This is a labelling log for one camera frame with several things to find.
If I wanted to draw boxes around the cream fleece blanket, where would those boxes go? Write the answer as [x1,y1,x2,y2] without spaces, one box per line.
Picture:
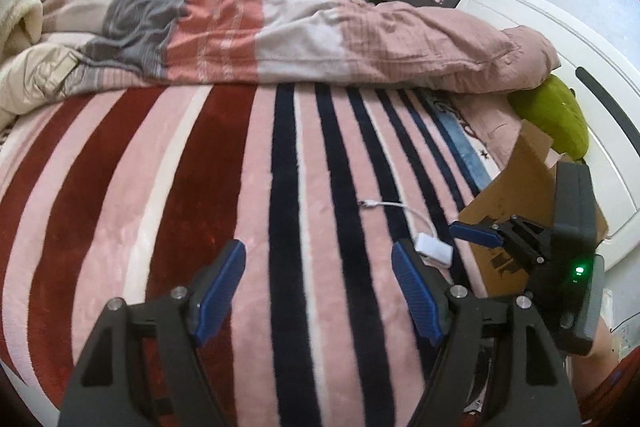
[0,0,83,128]

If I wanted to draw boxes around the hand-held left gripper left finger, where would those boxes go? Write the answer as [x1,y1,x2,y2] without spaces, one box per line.
[57,239,247,427]

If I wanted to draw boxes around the person's right forearm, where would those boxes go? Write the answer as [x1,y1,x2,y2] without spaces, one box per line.
[575,322,626,408]

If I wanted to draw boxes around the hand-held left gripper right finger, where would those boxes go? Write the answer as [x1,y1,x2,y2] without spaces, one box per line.
[391,241,583,427]

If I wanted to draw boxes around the star print bed sheet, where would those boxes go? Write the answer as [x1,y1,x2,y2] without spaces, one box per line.
[435,99,503,190]

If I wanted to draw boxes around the striped fleece blanket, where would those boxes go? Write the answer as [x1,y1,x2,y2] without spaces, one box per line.
[0,82,501,427]

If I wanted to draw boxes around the white headboard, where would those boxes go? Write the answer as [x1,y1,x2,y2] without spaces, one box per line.
[457,0,640,248]

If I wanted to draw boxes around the cardboard box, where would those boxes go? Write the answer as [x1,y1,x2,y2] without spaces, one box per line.
[457,119,608,303]

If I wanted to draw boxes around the person's red clothing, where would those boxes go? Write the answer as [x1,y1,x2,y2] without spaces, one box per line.
[575,347,640,427]

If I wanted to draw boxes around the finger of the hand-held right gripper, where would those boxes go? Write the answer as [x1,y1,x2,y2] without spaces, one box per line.
[448,215,551,264]

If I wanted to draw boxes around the white adapter with cable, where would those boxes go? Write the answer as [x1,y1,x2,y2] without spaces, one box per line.
[360,201,453,268]

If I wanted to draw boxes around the pink grey patchwork quilt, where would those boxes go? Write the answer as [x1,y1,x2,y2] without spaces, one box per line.
[40,0,561,95]

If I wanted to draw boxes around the green plush toy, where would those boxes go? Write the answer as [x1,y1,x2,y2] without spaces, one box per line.
[510,74,591,160]

